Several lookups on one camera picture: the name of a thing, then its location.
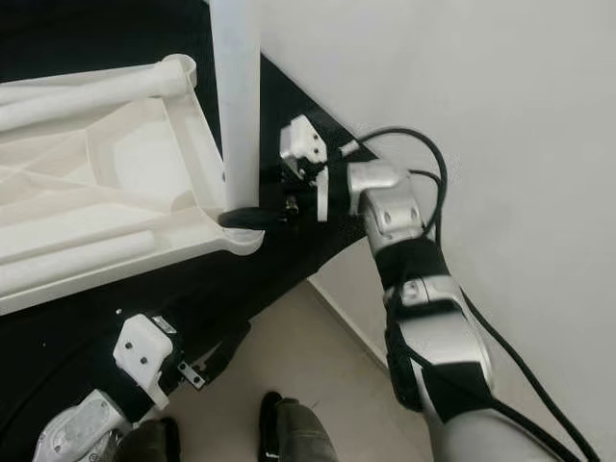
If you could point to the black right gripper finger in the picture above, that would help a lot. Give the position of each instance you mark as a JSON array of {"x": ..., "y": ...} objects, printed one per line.
[{"x": 250, "y": 218}]

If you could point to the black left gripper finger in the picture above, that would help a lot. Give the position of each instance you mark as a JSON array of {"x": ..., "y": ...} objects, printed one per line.
[{"x": 224, "y": 348}]

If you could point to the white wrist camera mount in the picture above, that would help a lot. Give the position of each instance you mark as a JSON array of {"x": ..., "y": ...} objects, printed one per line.
[
  {"x": 144, "y": 351},
  {"x": 303, "y": 140}
]

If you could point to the black tablecloth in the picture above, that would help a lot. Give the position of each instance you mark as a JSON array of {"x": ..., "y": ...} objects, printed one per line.
[{"x": 77, "y": 385}]

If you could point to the white plastic children table top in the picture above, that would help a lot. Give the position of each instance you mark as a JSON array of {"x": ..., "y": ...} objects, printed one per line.
[{"x": 115, "y": 183}]

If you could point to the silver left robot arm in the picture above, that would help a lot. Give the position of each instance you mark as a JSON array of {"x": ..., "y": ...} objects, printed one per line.
[{"x": 82, "y": 433}]

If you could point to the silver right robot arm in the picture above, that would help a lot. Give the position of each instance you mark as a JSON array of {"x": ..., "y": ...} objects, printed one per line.
[{"x": 385, "y": 207}]

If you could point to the grey robot left leg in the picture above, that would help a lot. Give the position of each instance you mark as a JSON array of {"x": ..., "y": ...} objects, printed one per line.
[{"x": 149, "y": 443}]

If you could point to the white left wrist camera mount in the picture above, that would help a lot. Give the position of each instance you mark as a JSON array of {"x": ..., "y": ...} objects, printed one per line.
[{"x": 144, "y": 351}]

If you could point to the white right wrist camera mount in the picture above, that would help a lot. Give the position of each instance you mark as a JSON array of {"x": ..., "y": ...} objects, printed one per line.
[{"x": 303, "y": 140}]

